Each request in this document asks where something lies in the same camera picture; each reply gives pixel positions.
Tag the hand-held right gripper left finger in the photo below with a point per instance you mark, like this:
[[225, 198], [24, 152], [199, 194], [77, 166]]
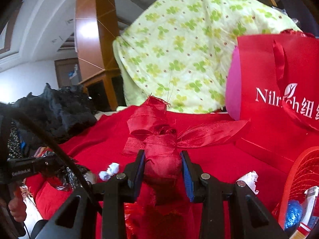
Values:
[[140, 169]]

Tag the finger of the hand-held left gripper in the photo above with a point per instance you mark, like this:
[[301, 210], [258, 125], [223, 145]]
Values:
[[46, 165]]

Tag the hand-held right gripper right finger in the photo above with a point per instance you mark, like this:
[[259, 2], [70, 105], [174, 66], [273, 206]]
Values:
[[187, 176]]

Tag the black plastic bag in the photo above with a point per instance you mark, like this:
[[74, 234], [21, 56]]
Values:
[[62, 179]]

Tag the red ribbon bow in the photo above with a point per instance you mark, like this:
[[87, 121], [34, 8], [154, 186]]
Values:
[[159, 144]]

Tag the red plastic basket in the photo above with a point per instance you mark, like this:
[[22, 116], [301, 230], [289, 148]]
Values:
[[296, 169]]

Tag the person's left hand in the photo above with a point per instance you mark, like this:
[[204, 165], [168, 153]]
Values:
[[18, 208]]

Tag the blue white crumpled wrapper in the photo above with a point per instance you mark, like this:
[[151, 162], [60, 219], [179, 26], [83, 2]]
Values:
[[109, 171]]

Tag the red blanket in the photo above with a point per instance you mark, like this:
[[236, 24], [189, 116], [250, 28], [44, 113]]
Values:
[[99, 142]]

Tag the black fluffy cloth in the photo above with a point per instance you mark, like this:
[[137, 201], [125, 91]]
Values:
[[57, 109]]

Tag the white crumpled tissue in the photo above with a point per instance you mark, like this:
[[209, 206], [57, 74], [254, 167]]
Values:
[[249, 179]]

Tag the brown door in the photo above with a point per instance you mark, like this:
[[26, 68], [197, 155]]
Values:
[[66, 72]]

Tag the pink pillow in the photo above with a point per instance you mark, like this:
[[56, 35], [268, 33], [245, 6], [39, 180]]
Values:
[[233, 84]]

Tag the blue crumpled plastic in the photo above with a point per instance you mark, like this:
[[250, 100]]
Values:
[[292, 215]]

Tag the white barcode box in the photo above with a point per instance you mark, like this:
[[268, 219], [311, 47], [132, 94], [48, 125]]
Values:
[[310, 204]]

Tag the red paper bag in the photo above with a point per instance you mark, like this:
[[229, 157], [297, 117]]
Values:
[[261, 67]]

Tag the green clover quilt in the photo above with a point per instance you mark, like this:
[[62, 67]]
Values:
[[179, 42]]

